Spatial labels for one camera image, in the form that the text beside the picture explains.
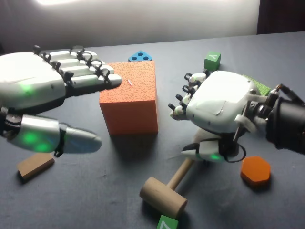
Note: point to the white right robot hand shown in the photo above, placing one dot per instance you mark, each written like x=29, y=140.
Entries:
x=219, y=100

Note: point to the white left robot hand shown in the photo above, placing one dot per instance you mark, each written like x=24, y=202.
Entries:
x=31, y=83

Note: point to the green tile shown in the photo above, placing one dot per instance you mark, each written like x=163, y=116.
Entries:
x=261, y=86

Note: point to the wooden mallet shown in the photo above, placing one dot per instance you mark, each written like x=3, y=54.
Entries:
x=162, y=196

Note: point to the grey table cloth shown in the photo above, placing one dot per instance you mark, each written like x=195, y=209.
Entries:
x=83, y=202

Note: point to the green cube with letter Y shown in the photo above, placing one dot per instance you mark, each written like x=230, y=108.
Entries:
x=212, y=61

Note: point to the tan wooden plank block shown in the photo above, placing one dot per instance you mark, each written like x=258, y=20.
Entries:
x=33, y=165

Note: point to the dark curtain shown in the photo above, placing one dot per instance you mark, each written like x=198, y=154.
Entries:
x=281, y=16

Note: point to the green cube with number 7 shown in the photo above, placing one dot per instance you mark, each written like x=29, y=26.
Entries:
x=168, y=223

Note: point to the large orange foam block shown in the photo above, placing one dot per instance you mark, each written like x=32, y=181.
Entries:
x=131, y=114

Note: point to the blue block with round holes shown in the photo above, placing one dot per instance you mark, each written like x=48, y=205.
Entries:
x=140, y=56

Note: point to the orange hexagon block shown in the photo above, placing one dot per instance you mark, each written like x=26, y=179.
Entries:
x=256, y=169

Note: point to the thin metal nail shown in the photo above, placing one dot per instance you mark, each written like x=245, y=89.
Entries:
x=129, y=82

